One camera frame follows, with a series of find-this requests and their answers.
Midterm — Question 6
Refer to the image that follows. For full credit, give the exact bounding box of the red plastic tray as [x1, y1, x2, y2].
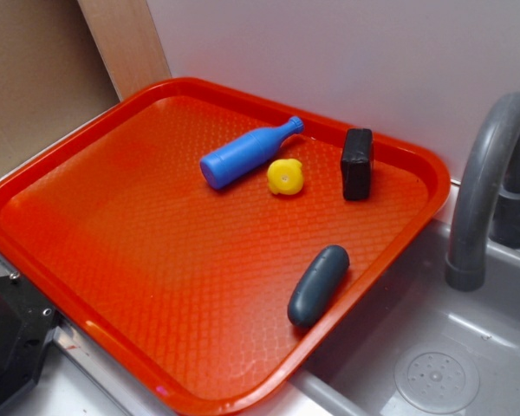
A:
[0, 78, 450, 415]

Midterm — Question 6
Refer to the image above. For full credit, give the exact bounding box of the black box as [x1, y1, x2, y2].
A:
[340, 128, 374, 201]

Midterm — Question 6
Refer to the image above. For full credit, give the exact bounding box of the dark grey toy cucumber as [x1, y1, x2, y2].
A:
[287, 244, 350, 328]

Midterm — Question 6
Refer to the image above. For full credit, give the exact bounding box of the grey toy faucet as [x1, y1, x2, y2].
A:
[445, 92, 520, 291]

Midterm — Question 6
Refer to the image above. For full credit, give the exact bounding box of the grey toy sink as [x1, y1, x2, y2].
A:
[292, 221, 520, 415]

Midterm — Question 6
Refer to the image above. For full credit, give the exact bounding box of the light wooden board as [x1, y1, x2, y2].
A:
[78, 0, 172, 100]

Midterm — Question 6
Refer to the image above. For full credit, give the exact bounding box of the yellow rubber duck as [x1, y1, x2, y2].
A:
[267, 159, 304, 196]

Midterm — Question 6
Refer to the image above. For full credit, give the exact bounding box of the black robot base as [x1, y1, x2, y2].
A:
[0, 276, 59, 412]

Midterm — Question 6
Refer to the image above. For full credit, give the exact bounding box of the blue toy bottle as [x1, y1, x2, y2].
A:
[199, 116, 304, 190]

